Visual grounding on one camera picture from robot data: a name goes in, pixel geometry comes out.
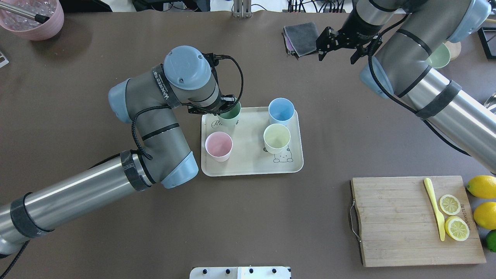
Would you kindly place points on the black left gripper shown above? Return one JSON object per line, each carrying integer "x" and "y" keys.
{"x": 226, "y": 105}

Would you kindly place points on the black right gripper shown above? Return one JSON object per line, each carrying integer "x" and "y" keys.
{"x": 353, "y": 34}

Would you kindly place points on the green cup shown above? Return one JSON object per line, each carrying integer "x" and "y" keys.
{"x": 230, "y": 118}

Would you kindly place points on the pink cup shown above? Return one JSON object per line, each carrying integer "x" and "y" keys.
{"x": 219, "y": 146}

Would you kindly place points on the blue cup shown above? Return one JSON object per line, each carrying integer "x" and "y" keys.
{"x": 280, "y": 110}

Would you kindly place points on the cream yellow cup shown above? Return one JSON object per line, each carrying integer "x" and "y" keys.
{"x": 276, "y": 137}

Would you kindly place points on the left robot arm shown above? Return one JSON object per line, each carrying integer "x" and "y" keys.
{"x": 187, "y": 77}

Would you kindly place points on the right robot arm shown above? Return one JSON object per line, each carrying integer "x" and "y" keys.
{"x": 404, "y": 41}

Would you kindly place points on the cream rabbit tray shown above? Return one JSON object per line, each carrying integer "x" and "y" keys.
{"x": 248, "y": 156}

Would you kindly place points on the grey folded cloth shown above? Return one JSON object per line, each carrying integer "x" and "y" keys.
{"x": 303, "y": 37}

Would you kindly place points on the purple cloth under grey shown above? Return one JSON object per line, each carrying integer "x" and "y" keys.
{"x": 288, "y": 45}

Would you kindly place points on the green bowl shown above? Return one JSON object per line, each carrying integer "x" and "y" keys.
{"x": 439, "y": 58}

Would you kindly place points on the wooden cup tree stand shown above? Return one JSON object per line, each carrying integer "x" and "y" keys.
{"x": 454, "y": 49}

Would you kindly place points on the clear glass on stand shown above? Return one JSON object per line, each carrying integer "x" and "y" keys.
{"x": 490, "y": 103}

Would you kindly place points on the wooden cutting board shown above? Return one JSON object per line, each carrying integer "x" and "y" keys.
{"x": 396, "y": 225}

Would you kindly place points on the lemon half slice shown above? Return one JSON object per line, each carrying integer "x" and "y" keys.
{"x": 449, "y": 204}
{"x": 456, "y": 228}

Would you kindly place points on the whole yellow lemon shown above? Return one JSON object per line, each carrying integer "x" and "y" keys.
{"x": 485, "y": 215}
{"x": 482, "y": 186}

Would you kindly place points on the yellow plastic knife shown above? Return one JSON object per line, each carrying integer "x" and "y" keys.
{"x": 440, "y": 220}

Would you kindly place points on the metal tube in bowl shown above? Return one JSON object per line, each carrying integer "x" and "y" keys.
{"x": 23, "y": 13}

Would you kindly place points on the pink bowl with ice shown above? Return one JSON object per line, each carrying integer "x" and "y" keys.
{"x": 31, "y": 30}

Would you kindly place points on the green lime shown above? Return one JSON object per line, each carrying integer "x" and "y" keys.
{"x": 490, "y": 241}

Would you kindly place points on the aluminium frame post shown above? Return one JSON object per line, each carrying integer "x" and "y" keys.
{"x": 242, "y": 9}

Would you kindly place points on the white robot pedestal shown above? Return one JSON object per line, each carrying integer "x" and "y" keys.
{"x": 241, "y": 272}

